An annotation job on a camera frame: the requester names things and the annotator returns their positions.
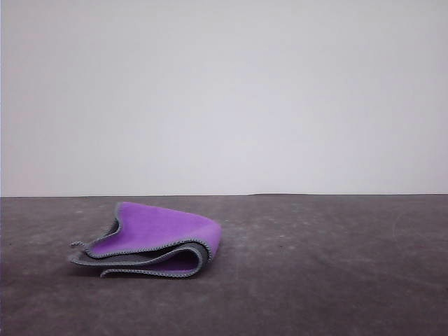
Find purple towel with grey hem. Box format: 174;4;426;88
68;201;223;280

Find grey table cloth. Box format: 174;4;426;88
0;192;448;336

